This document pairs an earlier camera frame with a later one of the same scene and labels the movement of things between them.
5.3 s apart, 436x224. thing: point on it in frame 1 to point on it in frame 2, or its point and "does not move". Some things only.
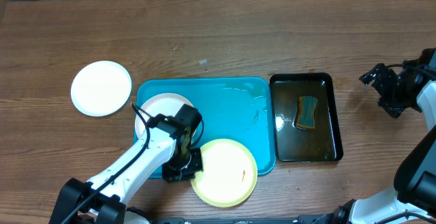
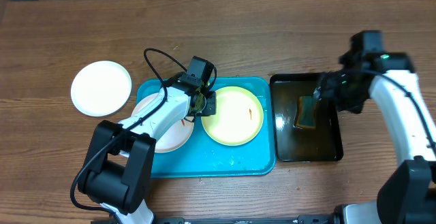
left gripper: [170, 176] to [212, 107]
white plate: [101, 88] does not move
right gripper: [390, 77] to [326, 92]
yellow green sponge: [306, 112] does not move
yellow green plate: [229, 173] to [238, 117]
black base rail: [315, 219] does not move
